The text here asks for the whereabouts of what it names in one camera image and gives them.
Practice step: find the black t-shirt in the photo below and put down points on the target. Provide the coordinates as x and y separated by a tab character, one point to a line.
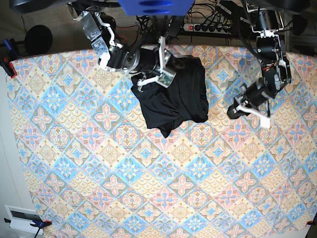
185	99

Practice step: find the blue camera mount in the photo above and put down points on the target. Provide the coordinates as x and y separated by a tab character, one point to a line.
156	7

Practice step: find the blue clamp lower left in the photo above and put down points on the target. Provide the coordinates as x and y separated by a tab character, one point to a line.
37	224

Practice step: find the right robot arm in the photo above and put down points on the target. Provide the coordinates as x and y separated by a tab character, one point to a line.
95	23

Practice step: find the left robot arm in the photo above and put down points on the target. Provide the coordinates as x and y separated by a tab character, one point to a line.
275	67

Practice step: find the white power strip red switch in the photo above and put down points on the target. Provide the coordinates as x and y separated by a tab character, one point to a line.
207	28

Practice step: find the white floor vent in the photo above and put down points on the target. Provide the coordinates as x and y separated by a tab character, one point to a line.
20	219

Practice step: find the black round stool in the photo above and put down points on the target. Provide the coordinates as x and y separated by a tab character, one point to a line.
38	40

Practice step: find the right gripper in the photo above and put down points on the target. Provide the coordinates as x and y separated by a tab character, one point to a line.
121	58

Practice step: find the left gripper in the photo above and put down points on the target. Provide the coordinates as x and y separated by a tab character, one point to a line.
250	98

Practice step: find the patterned tablecloth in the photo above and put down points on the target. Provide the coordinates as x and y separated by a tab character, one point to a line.
95	170

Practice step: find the red black clamp upper left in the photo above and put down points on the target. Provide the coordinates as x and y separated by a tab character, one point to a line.
6	62

